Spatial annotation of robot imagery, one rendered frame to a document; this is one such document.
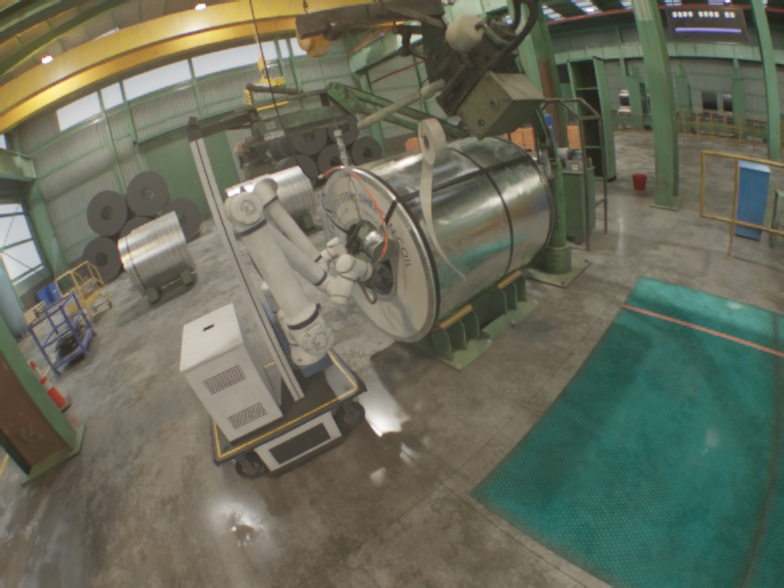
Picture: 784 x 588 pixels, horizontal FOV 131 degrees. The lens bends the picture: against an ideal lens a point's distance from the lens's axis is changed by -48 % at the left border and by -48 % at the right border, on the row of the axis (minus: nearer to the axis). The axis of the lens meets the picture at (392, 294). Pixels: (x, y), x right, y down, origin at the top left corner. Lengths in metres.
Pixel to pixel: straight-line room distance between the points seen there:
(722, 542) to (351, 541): 1.69
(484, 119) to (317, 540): 1.83
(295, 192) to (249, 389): 5.58
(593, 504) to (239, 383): 1.74
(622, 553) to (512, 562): 0.47
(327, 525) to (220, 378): 0.88
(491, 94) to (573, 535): 1.65
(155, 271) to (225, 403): 5.08
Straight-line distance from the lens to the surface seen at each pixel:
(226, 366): 1.67
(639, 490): 1.81
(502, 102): 0.99
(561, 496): 1.72
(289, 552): 1.82
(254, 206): 1.26
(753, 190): 4.95
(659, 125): 5.66
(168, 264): 6.62
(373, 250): 1.73
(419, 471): 1.83
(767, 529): 2.02
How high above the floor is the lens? 1.51
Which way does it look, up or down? 26 degrees down
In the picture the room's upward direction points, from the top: 14 degrees counter-clockwise
